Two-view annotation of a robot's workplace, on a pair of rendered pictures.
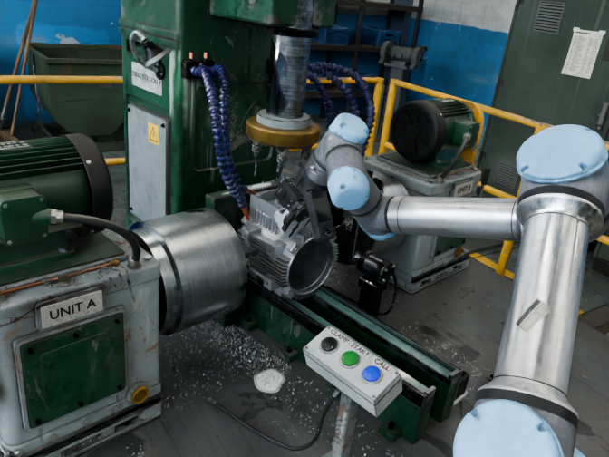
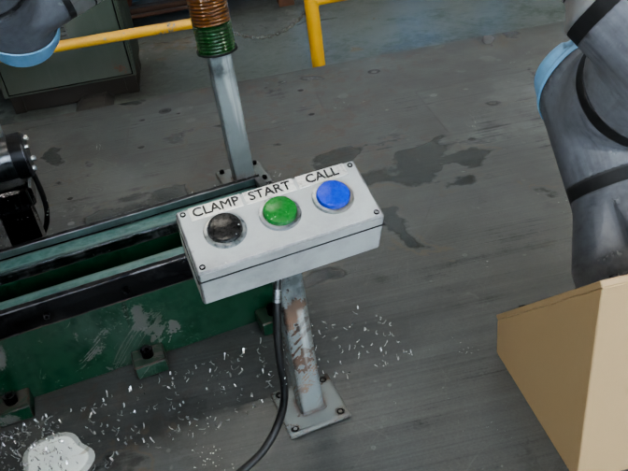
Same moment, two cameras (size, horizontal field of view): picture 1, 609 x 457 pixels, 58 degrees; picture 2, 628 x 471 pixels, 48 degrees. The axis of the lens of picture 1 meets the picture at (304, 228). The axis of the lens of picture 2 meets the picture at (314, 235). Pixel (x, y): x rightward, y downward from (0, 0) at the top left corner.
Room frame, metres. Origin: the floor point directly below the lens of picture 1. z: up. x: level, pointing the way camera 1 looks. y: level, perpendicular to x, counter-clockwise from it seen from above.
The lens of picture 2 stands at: (0.50, 0.34, 1.39)
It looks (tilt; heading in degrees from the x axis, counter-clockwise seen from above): 34 degrees down; 300
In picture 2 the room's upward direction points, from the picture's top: 9 degrees counter-clockwise
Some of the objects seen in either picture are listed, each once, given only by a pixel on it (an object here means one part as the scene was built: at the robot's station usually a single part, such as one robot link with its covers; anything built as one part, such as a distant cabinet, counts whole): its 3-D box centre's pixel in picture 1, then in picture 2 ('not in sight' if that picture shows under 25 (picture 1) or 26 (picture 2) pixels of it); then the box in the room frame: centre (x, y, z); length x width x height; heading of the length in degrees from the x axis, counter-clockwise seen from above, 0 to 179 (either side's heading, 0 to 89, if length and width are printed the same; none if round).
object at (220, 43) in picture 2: not in sight; (214, 35); (1.13, -0.55, 1.05); 0.06 x 0.06 x 0.04
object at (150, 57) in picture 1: (155, 58); not in sight; (1.28, 0.38, 1.46); 0.18 x 0.11 x 0.13; 46
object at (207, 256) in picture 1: (160, 276); not in sight; (1.04, 0.30, 1.04); 0.37 x 0.25 x 0.25; 136
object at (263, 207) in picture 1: (279, 210); not in sight; (1.31, 0.07, 1.11); 0.12 x 0.11 x 0.07; 45
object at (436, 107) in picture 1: (440, 166); not in sight; (1.73, -0.41, 1.16); 0.33 x 0.26 x 0.42; 136
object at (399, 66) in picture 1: (396, 92); not in sight; (6.69, -0.89, 0.56); 0.46 x 0.36 x 1.13; 55
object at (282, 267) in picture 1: (285, 249); not in sight; (1.29, 0.04, 1.02); 0.20 x 0.19 x 0.19; 45
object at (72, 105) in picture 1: (103, 96); not in sight; (5.35, 2.08, 0.43); 1.20 x 0.94 x 0.85; 127
